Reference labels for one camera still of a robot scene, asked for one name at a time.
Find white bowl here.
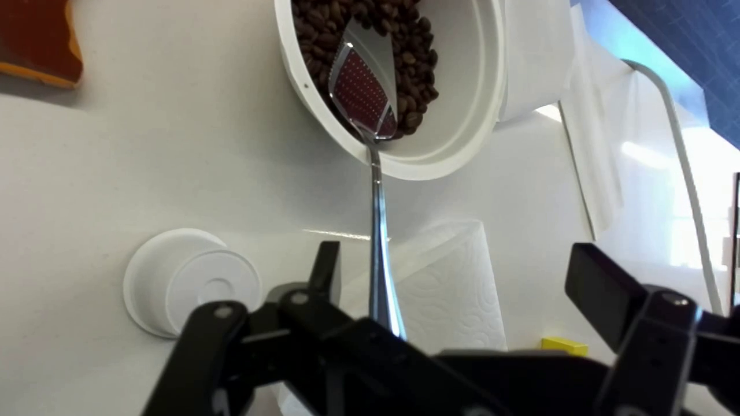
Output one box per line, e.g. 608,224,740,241
273,0,511,182

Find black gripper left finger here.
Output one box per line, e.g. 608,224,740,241
141,241,494,416

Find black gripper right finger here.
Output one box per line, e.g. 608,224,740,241
564,241,740,416

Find metal spoon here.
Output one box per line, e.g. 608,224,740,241
325,19,411,343

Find folded white paper towel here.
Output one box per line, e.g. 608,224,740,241
298,218,511,356

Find white cable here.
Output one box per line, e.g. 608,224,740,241
622,59,731,315

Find white paper sheet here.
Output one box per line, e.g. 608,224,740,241
493,0,627,233

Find yellow block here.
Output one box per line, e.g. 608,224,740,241
539,335,591,358

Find small white pod cup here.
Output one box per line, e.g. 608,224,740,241
119,226,263,343

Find brown coffee beans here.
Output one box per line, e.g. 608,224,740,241
288,0,442,141

